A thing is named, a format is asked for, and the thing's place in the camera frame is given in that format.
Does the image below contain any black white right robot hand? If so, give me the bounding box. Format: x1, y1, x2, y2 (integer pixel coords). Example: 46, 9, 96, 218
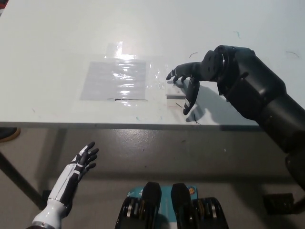
166, 49, 226, 116

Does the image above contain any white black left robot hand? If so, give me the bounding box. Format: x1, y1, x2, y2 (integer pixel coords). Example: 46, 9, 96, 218
47, 141, 100, 212

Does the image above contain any white rocker light switch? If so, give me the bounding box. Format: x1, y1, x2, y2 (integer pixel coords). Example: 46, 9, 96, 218
165, 80, 189, 100

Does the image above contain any black diagonal table leg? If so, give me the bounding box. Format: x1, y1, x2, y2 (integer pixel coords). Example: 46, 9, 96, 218
0, 150, 47, 211

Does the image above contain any black shoe tan sole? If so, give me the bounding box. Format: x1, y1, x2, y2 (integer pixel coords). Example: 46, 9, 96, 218
0, 127, 21, 144

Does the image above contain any black table foot plate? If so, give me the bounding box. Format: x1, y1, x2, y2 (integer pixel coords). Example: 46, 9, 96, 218
263, 193, 294, 211

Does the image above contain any red black object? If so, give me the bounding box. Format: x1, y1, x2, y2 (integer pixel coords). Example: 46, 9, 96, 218
0, 0, 8, 18

